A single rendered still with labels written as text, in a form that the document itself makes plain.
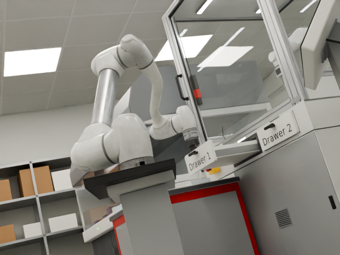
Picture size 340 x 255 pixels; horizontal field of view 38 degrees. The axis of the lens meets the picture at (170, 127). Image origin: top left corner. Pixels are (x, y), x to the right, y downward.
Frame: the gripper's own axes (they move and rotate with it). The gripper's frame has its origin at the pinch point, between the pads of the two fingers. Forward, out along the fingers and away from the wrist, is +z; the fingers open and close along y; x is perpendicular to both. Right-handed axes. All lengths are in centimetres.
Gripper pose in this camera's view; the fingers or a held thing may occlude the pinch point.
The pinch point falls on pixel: (201, 172)
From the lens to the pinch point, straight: 286.8
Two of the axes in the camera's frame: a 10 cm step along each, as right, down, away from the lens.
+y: 3.7, -3.4, -8.6
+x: 8.9, -1.2, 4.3
